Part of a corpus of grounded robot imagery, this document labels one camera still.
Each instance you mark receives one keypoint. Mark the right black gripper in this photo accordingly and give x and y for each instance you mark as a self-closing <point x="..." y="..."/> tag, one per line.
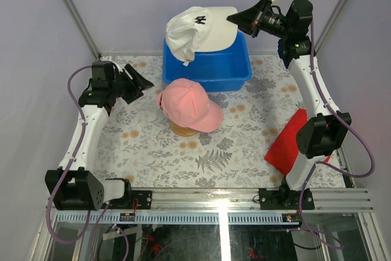
<point x="251" y="21"/>

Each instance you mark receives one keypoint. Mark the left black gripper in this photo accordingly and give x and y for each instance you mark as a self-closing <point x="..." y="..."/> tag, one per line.
<point x="143" y="83"/>

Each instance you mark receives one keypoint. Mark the pink baseball cap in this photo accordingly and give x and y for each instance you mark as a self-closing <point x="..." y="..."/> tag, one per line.
<point x="187" y="104"/>

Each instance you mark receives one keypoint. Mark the white cloth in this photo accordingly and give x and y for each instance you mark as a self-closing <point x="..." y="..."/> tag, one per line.
<point x="200" y="29"/>

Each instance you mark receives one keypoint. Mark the wooden hat stand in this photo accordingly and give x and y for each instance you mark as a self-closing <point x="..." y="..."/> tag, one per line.
<point x="182" y="131"/>

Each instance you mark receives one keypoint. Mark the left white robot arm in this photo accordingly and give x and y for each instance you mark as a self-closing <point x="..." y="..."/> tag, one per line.
<point x="72" y="185"/>

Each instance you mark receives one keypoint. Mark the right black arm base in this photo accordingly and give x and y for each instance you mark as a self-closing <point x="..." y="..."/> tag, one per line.
<point x="285" y="199"/>

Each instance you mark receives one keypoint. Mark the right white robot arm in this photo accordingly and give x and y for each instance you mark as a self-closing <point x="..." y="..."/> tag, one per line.
<point x="326" y="127"/>

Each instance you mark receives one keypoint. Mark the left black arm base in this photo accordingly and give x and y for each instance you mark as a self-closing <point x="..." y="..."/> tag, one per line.
<point x="138" y="200"/>

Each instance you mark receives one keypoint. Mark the blue plastic bin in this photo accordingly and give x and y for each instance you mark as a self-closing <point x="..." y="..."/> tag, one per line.
<point x="219" y="71"/>

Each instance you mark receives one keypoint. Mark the floral table mat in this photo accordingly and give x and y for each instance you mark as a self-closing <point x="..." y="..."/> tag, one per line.
<point x="137" y="143"/>

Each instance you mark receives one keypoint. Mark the red cloth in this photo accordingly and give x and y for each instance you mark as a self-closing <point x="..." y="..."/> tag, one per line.
<point x="283" y="152"/>

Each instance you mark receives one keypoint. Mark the slotted cable duct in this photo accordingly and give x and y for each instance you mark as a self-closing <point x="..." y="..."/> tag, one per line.
<point x="150" y="217"/>

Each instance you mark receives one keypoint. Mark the aluminium front rail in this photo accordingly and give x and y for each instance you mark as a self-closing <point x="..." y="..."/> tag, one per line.
<point x="323" y="200"/>

